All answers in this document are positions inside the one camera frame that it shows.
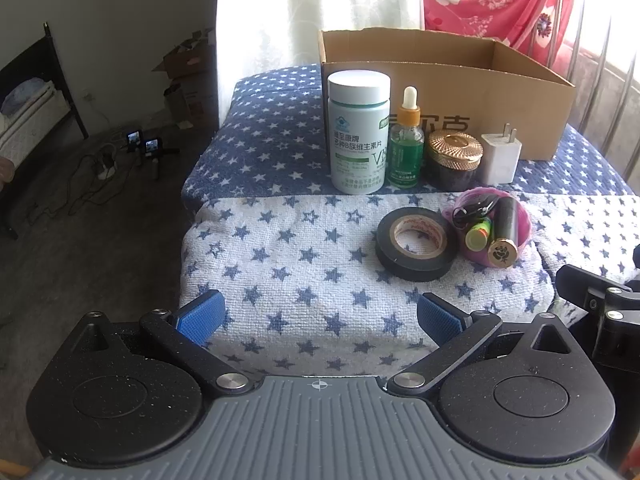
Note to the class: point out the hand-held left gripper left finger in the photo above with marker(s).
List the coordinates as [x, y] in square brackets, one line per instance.
[200, 317]

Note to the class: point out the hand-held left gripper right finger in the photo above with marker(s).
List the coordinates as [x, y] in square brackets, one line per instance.
[440, 317]

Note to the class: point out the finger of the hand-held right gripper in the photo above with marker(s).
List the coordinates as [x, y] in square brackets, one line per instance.
[575, 280]

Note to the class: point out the pink bowl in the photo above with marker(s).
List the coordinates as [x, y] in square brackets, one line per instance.
[522, 225]

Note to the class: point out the black tape roll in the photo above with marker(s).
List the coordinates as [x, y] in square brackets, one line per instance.
[387, 255]

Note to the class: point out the green lip balm tube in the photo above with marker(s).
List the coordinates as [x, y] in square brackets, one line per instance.
[477, 235]

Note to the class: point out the black lipstick tube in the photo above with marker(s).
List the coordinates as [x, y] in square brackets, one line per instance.
[505, 220]

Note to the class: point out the small black device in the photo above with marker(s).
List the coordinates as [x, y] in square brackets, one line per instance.
[472, 207]

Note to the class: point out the white charger plug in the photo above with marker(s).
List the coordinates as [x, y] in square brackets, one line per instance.
[500, 160]

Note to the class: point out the green dropper bottle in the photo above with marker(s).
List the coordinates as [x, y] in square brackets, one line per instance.
[406, 155]

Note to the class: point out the dark jar with gold lid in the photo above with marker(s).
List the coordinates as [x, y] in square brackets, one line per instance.
[452, 147]

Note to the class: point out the brown cardboard box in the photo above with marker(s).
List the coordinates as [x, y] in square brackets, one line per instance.
[525, 110]

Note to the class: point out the white pill bottle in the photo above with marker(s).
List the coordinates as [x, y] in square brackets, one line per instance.
[357, 160]

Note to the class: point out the blue white star blanket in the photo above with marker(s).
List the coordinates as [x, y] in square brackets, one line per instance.
[300, 260]

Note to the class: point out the white power strip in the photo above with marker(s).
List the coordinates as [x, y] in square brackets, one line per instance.
[107, 167]

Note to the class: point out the small device with lit screen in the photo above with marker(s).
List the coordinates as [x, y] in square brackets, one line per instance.
[152, 146]
[133, 139]

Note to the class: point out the open cardboard box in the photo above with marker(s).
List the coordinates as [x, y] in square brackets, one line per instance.
[187, 60]

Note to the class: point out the metal railing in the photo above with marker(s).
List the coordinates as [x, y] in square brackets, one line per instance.
[580, 20]

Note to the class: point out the white mattress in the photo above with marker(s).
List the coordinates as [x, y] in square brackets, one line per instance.
[35, 115]

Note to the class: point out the pale blue bedding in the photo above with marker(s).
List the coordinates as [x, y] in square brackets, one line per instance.
[17, 95]

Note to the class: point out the red floral cloth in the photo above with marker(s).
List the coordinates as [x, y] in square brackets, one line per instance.
[475, 0]

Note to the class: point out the white patterned curtain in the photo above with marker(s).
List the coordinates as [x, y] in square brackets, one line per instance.
[300, 10]

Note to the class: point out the black bed frame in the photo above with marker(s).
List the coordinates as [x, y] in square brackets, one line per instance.
[30, 65]

